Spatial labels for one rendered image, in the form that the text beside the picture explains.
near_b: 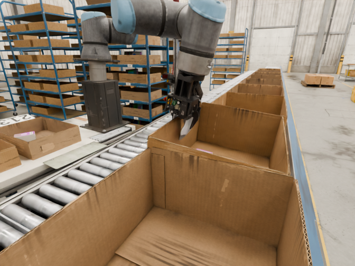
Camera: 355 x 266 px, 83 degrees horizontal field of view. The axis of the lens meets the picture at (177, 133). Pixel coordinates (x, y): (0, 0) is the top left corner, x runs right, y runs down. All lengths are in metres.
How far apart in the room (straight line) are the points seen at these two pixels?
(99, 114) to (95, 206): 1.14
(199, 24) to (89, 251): 0.49
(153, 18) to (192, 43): 0.13
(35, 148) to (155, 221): 0.86
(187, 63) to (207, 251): 0.41
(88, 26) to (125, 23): 0.91
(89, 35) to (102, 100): 0.40
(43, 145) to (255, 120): 1.02
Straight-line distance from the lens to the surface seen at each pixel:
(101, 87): 1.42
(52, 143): 1.26
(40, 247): 0.33
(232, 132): 0.79
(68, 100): 3.45
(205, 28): 0.51
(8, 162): 1.20
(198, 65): 0.51
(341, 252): 1.93
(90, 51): 1.45
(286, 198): 0.42
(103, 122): 1.47
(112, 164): 1.03
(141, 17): 0.57
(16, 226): 0.86
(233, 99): 1.16
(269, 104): 1.15
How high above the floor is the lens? 1.24
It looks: 21 degrees down
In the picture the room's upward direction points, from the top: straight up
